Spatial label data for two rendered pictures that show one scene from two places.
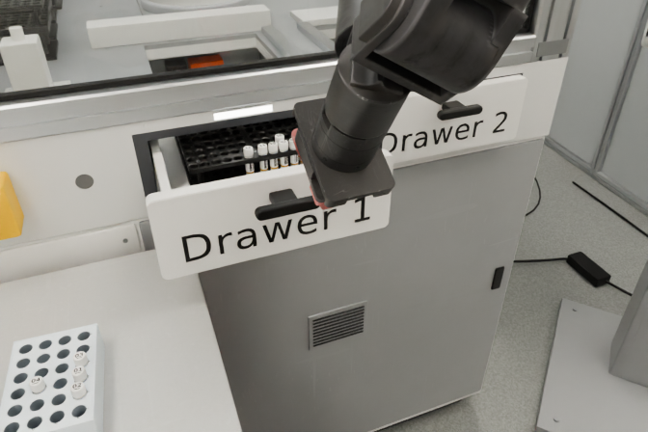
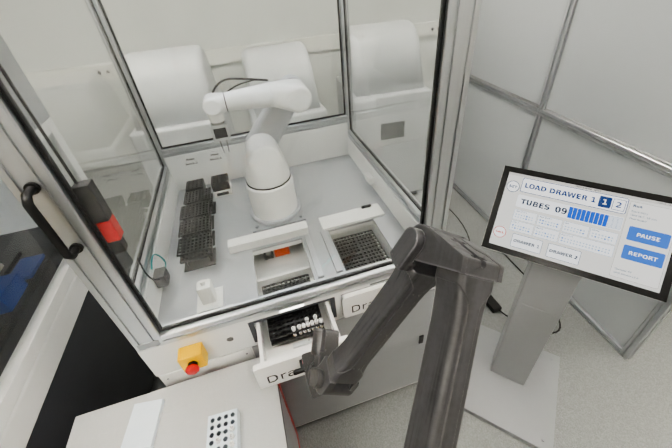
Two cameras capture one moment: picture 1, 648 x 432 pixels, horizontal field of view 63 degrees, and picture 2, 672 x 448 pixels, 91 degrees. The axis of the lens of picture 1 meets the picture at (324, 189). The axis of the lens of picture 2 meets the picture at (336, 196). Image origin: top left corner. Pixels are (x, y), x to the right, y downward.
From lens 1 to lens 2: 0.63 m
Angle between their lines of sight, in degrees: 6
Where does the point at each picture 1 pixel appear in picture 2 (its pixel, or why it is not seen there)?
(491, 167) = not seen: hidden behind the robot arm
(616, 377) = (494, 372)
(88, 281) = (233, 376)
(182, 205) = (266, 369)
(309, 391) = not seen: hidden behind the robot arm
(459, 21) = (337, 388)
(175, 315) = (266, 397)
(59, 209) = (220, 348)
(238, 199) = (287, 363)
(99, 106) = (234, 318)
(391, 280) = not seen: hidden behind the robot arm
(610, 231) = (507, 275)
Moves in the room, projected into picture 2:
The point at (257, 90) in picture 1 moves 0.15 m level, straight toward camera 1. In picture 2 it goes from (297, 300) to (295, 343)
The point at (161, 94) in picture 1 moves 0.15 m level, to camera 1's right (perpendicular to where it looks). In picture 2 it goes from (258, 309) to (305, 310)
